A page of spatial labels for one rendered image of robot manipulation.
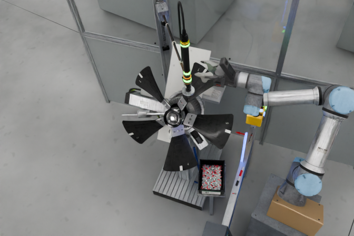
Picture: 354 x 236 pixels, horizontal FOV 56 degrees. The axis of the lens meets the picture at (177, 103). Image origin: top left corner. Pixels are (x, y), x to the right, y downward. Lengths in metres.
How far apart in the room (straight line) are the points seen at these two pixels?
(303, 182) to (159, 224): 1.64
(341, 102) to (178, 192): 1.81
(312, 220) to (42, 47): 3.89
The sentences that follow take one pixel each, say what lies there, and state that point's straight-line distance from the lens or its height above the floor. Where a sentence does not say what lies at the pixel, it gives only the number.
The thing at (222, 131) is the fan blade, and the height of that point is 1.19.
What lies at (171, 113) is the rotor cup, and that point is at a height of 1.25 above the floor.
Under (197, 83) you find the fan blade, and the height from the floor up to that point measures 1.37.
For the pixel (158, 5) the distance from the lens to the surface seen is 2.24.
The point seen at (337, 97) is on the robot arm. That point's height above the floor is 1.68.
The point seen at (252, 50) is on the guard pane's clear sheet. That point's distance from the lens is 2.50.
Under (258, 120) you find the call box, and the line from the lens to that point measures 2.24.
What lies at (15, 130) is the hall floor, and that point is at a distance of 3.99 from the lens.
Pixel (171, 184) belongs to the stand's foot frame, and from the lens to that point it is 3.08.
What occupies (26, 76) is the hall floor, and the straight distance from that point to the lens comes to 4.48.
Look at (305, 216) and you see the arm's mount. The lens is 1.83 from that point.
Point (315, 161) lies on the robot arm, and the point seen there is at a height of 1.43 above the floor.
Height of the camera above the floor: 2.87
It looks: 52 degrees down
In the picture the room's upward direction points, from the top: 7 degrees counter-clockwise
